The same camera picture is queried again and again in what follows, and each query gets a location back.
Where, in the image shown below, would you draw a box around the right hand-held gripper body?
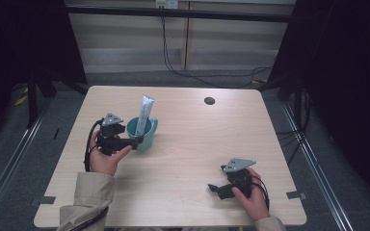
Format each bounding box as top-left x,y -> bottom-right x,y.
220,157 -> 257,199

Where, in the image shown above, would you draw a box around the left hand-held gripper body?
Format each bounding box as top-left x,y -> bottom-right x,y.
94,112 -> 129,157

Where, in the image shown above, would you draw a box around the teal cup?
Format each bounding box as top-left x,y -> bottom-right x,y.
126,116 -> 159,153

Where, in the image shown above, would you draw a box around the white purple toothpaste tube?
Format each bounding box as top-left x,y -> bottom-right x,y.
134,94 -> 156,138

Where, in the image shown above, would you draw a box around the person's left hand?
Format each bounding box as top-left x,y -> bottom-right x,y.
89,140 -> 134,177

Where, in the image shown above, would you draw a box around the person's right hand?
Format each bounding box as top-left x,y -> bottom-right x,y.
231,167 -> 271,222

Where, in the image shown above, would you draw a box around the grey tape piece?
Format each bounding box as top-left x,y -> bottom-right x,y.
285,190 -> 307,200
38,195 -> 57,206

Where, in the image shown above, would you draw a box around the black metal stand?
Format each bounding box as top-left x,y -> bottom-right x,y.
257,76 -> 306,130
26,67 -> 90,130

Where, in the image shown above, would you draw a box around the yellow floor tape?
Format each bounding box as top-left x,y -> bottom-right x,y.
13,87 -> 29,107

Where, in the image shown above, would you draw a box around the dark curtain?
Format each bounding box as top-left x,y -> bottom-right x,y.
0,0 -> 89,152
268,0 -> 370,203

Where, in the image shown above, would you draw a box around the black horizontal bar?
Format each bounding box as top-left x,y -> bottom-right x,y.
65,4 -> 297,24

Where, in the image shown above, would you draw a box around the left hand-held gripper black cable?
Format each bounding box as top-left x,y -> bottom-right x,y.
83,117 -> 110,231

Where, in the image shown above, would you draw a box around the hand-held gripper black cable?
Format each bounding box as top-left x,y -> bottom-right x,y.
83,117 -> 110,231
251,174 -> 271,212

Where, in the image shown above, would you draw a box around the right hand-held gripper black cable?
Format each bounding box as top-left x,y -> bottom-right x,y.
251,174 -> 271,212

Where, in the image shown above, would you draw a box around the black floor cables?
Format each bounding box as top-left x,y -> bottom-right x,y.
275,90 -> 313,167

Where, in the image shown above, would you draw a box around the metal floor rail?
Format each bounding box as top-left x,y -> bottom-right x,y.
280,102 -> 355,231
0,95 -> 54,223

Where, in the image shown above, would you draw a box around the black wall cable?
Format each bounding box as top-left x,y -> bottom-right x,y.
160,7 -> 274,90

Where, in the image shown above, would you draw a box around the white wall socket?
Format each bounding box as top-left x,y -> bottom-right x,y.
155,0 -> 179,10

